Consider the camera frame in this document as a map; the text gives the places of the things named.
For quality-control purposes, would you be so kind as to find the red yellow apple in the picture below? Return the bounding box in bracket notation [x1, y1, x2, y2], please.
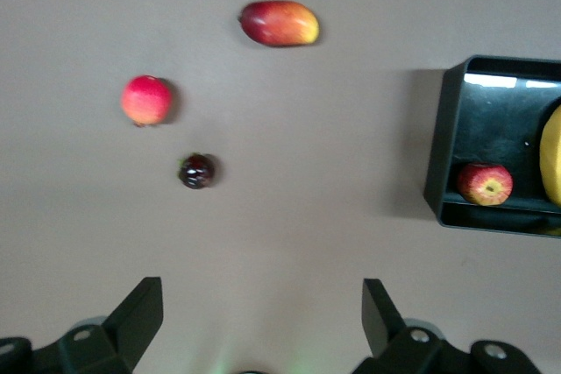
[456, 162, 514, 208]

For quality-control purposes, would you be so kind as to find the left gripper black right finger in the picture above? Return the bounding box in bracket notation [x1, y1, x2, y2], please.
[352, 278, 472, 374]

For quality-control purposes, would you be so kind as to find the dark red plum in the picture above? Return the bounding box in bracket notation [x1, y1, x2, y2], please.
[176, 152, 217, 190]

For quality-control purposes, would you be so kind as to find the yellow banana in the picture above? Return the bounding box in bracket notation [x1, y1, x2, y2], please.
[538, 104, 561, 208]

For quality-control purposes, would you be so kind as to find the black plastic box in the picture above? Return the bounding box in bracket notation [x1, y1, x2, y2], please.
[423, 54, 561, 239]

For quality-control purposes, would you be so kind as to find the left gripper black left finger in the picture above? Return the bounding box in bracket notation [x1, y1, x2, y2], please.
[32, 276, 164, 374]

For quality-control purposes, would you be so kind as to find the red yellow mango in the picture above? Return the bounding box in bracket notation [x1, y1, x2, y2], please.
[238, 0, 320, 48]

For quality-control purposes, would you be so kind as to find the red pomegranate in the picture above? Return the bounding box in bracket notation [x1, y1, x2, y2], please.
[120, 74, 173, 128]

